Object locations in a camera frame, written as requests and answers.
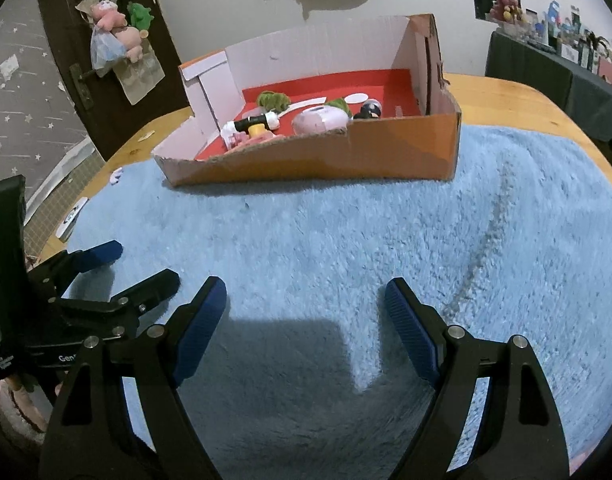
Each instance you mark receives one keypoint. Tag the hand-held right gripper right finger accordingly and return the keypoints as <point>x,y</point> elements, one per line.
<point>411,330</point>

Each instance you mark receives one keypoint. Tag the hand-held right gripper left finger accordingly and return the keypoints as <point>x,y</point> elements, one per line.
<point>201,330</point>

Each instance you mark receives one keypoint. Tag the green plush toy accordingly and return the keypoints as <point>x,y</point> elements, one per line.
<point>138,15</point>

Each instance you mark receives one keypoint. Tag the blonde doll figurine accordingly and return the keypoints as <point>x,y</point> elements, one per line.
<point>257,131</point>

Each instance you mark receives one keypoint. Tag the small pink white trinket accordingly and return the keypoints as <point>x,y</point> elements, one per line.
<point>116,176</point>

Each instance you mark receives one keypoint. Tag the pink rabbit plush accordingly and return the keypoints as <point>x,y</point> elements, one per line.
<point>506,2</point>

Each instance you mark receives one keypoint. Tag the white flat device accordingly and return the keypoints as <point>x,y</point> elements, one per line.
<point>71,217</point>

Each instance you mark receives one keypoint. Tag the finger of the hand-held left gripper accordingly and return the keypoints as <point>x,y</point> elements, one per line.
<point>151,287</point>
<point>103,251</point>

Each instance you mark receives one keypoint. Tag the clear plastic bag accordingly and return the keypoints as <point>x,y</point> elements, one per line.
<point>103,50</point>

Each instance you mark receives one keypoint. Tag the plush toys hanging on door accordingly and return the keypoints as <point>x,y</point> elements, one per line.
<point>111,120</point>

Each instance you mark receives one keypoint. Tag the blue fluffy blanket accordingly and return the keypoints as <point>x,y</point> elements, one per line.
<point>336,235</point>

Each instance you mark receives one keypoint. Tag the person's left hand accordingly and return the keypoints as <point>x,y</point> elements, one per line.
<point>26,407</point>

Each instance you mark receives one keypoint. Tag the green yarn ball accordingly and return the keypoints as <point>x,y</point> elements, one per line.
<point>338,106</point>
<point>272,100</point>

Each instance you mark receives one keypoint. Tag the small table sticker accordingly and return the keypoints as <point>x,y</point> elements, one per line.
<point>146,136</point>

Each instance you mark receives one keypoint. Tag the row of small display items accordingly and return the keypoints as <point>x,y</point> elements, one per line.
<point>566,30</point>

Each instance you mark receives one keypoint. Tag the black white sock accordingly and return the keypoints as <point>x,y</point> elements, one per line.
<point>251,121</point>

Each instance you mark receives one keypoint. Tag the pink plush toy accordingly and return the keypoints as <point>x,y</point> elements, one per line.
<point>131,40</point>
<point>108,12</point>

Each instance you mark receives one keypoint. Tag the orange cardboard box red inside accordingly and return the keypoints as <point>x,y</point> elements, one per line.
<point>336,155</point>

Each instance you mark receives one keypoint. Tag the dark-haired figurine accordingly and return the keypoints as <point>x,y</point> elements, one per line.
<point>371,109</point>

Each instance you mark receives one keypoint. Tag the pink round toy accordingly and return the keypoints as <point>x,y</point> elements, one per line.
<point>318,120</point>

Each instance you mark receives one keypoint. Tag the dark cloth covered table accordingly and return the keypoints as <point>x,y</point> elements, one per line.
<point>536,70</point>

